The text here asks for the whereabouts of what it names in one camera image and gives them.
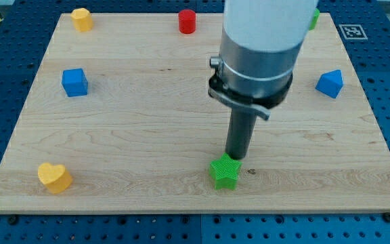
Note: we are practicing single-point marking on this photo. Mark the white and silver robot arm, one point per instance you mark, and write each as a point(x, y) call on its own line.
point(260, 43)

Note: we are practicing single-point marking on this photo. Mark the blue pentagon block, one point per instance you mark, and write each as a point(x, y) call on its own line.
point(330, 83)

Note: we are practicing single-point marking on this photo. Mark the wooden board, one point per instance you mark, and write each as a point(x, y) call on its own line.
point(142, 139)

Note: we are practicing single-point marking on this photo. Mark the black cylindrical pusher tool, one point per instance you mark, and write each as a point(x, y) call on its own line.
point(239, 134)

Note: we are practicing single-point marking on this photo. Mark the green star block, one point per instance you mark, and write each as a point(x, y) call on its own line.
point(225, 172)

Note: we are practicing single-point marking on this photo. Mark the green block behind arm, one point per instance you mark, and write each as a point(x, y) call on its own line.
point(314, 20)

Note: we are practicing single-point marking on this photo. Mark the yellow heart block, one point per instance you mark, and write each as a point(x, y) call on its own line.
point(56, 178)

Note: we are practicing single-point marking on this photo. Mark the blue cube block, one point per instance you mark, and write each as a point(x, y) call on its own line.
point(74, 82)

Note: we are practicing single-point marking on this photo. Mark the red cylinder block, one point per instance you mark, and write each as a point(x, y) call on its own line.
point(187, 21)

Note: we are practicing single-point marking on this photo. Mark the yellow hexagon block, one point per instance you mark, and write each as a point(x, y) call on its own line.
point(82, 19)

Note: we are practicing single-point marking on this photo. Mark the white fiducial marker tag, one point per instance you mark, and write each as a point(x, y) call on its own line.
point(353, 32)

